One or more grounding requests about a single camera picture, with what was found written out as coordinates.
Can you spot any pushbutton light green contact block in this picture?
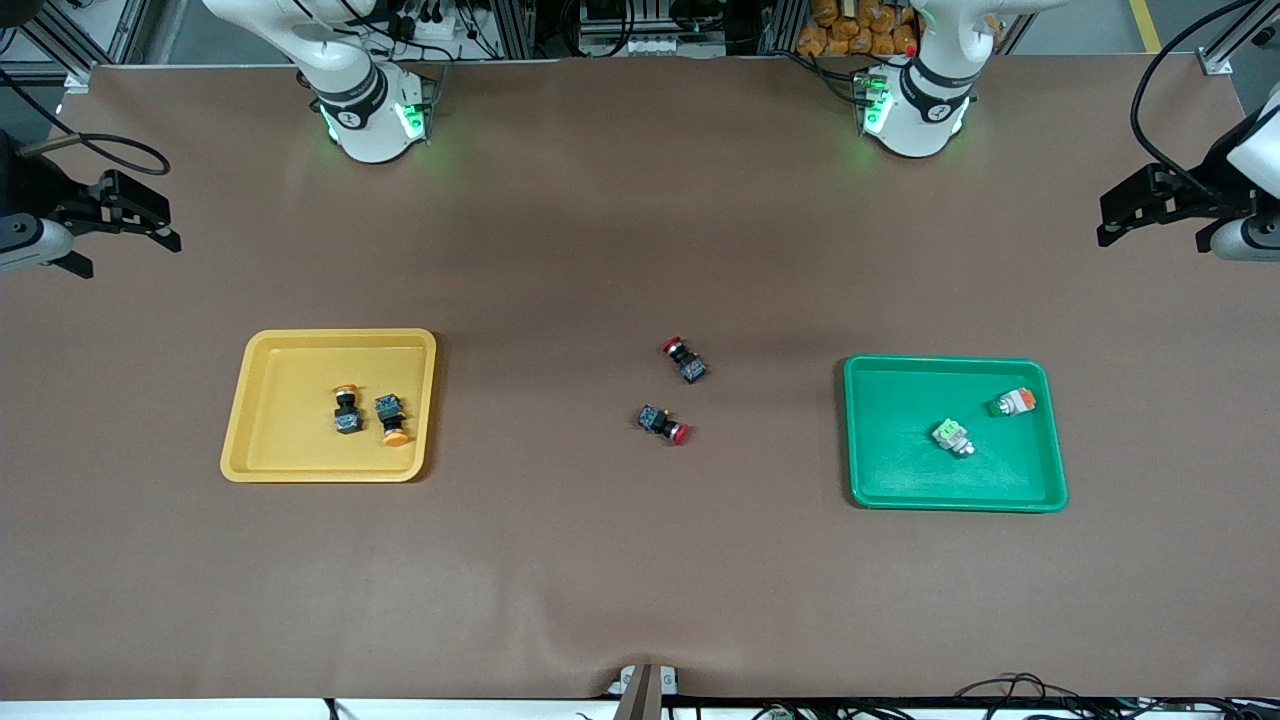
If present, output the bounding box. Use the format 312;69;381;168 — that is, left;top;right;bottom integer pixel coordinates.
931;417;977;460

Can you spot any yellow plastic tray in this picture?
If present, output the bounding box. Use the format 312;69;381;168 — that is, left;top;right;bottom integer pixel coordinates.
220;328;439;484

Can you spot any pile of orange objects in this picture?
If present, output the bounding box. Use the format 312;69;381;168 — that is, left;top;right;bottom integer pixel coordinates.
797;0;919;58

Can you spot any green plastic tray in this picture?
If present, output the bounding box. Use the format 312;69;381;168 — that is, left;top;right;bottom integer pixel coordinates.
843;355;1069;514

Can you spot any white power strip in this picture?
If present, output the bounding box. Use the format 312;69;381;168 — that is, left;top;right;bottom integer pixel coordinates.
578;33;726;58

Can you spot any brown table mat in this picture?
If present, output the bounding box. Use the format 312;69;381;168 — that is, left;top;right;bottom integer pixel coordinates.
0;55;1280;701

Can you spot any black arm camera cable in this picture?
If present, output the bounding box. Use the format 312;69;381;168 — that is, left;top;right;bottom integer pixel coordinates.
0;70;171;179
1128;0;1246;189

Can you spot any aluminium frame post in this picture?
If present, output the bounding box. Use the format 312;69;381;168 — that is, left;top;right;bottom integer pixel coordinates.
1195;0;1280;76
0;0;111;93

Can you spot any red mushroom pushbutton switch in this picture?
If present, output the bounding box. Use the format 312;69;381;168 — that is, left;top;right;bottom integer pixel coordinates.
638;404;691;447
661;337;709;386

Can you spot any black cable bundle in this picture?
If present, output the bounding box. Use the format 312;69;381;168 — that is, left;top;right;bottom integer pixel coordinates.
950;672;1280;720

